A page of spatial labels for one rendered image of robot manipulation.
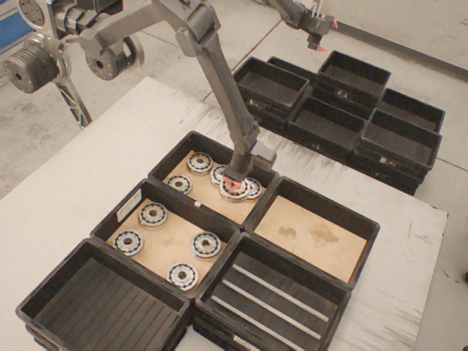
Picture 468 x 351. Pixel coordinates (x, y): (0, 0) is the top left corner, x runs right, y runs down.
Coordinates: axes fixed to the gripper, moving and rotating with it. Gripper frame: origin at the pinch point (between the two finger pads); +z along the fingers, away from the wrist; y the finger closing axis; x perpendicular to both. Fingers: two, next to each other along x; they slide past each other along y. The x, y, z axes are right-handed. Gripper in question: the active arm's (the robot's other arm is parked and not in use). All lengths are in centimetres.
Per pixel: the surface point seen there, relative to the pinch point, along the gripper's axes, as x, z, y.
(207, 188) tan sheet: 12.2, 20.4, 7.2
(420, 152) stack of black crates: -63, 50, 121
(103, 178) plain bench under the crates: 54, 36, -3
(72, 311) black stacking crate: 22, 21, -56
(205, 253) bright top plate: -2.4, 16.7, -19.1
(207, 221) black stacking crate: 2.8, 13.9, -9.7
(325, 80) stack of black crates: 4, 47, 140
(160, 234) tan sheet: 15.1, 20.6, -19.5
